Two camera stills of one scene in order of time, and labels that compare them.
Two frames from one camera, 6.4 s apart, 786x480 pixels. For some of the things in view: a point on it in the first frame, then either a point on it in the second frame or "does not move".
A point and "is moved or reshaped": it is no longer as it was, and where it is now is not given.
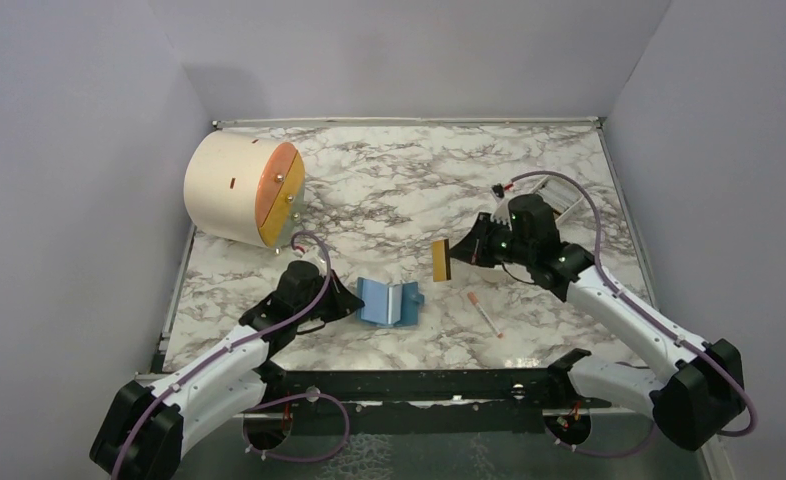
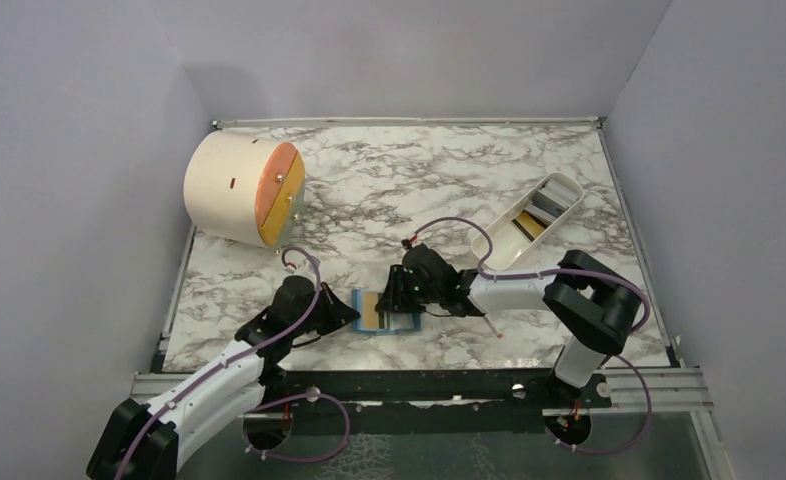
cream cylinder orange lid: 245,189 does not move
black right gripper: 473,247 -> 391,300
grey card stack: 559,193 does not move
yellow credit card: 439,261 is moved or reshaped
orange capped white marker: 473,299 does not move
